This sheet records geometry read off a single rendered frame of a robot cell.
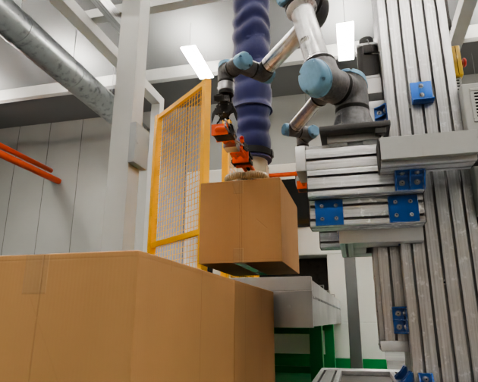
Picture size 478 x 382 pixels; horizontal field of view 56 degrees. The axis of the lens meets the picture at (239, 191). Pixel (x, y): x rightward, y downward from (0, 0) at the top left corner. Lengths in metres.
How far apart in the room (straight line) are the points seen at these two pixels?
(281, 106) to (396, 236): 10.73
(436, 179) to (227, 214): 0.96
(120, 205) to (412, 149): 2.17
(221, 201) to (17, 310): 1.43
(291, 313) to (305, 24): 1.14
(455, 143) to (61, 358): 1.13
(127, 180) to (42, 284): 2.33
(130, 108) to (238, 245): 1.61
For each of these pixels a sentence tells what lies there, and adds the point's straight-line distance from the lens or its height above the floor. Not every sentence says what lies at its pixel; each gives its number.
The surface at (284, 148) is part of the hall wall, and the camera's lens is 11.70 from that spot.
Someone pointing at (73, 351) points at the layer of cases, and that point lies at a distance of 0.83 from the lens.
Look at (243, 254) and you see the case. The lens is 2.10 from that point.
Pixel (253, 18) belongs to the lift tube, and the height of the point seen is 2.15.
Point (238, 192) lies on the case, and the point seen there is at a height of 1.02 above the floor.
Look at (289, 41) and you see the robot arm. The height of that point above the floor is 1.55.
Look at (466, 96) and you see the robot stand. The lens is 1.78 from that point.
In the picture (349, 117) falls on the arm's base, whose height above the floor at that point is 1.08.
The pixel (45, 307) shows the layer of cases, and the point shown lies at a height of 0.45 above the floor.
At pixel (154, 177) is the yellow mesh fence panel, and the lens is 3.70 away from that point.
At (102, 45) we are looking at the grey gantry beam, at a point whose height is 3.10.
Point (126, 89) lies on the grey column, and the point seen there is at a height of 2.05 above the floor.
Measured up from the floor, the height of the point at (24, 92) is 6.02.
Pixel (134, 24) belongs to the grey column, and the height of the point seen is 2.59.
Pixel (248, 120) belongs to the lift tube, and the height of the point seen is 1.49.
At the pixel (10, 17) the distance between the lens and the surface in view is 8.19.
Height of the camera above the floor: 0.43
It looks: 16 degrees up
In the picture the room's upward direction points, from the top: straight up
